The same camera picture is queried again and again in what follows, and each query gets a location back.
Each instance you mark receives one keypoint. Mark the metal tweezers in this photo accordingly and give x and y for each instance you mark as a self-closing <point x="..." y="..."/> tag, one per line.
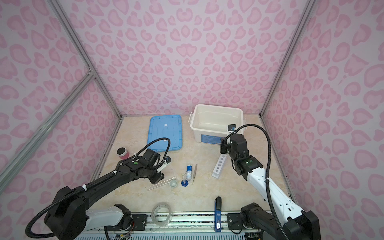
<point x="194" y="173"/>

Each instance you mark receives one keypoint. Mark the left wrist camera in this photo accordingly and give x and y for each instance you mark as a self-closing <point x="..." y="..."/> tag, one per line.
<point x="163" y="164"/>

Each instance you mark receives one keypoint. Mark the blue black stapler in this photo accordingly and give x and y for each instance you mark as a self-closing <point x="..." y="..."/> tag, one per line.
<point x="218" y="214"/>

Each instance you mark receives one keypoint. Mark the blue plastic box lid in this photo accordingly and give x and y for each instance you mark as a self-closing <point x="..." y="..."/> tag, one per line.
<point x="167" y="126"/>

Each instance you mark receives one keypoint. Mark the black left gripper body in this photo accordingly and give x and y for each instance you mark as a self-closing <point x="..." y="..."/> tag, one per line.
<point x="155" y="177"/>

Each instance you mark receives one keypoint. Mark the blue base small vial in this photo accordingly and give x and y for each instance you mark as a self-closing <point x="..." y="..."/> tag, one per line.
<point x="184" y="181"/>

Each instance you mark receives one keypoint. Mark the white blue wrapped roll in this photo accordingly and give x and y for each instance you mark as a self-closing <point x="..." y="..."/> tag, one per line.
<point x="189" y="171"/>

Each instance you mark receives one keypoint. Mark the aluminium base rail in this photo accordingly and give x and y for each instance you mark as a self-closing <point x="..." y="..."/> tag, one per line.
<point x="182" y="226"/>

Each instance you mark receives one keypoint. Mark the clear tape roll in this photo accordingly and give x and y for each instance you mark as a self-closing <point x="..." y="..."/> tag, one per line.
<point x="162" y="214"/>

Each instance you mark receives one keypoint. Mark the white plastic storage box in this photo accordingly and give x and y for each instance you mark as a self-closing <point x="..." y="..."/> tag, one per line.
<point x="210" y="123"/>

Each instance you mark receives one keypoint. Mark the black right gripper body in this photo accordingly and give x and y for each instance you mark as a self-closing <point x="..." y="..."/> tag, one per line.
<point x="232" y="153"/>

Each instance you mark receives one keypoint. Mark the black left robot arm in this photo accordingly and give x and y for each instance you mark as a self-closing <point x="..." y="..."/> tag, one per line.
<point x="66" y="218"/>

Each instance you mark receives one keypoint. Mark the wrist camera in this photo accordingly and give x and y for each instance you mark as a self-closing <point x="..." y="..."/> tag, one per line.
<point x="163" y="164"/>
<point x="232" y="128"/>

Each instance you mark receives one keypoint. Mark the white test tube rack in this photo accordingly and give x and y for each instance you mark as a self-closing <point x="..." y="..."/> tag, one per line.
<point x="219" y="166"/>

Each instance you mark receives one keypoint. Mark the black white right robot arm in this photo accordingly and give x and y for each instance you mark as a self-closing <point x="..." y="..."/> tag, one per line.
<point x="286" y="220"/>

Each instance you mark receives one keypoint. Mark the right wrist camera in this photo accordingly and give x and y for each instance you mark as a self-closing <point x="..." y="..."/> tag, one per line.
<point x="232" y="128"/>

